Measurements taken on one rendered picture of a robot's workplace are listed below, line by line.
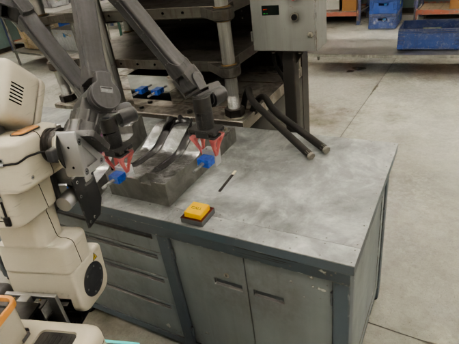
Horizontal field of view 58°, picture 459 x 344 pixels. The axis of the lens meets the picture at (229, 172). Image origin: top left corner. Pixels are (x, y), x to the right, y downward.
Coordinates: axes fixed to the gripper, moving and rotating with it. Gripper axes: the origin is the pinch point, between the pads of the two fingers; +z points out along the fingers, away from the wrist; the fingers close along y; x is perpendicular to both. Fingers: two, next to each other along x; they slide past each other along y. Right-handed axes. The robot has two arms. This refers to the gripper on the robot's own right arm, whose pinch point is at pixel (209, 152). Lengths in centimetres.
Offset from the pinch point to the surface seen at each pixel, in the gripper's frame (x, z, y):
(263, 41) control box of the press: -73, -19, 11
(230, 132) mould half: -32.0, 8.3, 10.3
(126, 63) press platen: -66, -9, 91
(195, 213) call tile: 18.0, 11.6, -3.8
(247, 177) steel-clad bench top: -11.1, 14.5, -7.1
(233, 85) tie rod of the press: -61, -2, 23
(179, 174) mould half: 5.1, 7.2, 10.0
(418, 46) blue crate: -368, 57, -25
